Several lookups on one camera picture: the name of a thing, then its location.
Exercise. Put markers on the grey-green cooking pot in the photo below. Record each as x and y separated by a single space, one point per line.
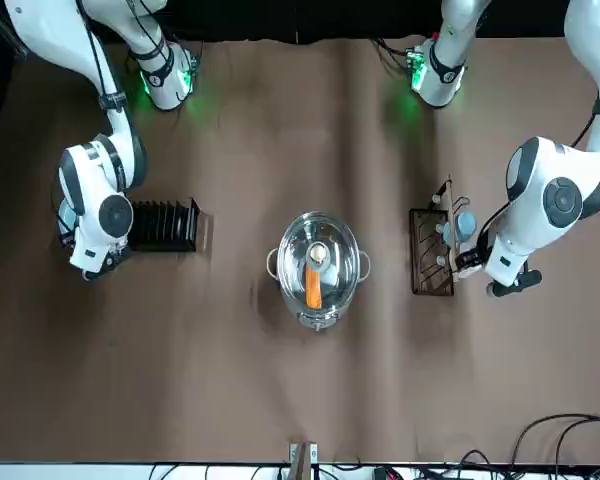
320 320

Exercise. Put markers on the glass pot lid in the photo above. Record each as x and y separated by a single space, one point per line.
340 250

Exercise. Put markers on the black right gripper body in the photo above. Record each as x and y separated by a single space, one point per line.
107 270

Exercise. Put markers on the light blue cup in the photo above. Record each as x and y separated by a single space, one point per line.
465 222

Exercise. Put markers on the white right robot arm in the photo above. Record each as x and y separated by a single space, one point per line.
95 175

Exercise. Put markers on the short aluminium profile post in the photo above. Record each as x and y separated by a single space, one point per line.
300 460

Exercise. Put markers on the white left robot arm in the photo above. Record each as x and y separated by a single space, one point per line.
545 200

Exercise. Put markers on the black slotted drying rack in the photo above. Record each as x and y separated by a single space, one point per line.
165 225

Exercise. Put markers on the orange carrot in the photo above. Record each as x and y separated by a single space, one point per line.
314 292

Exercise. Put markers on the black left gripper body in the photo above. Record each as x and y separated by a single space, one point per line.
469 259

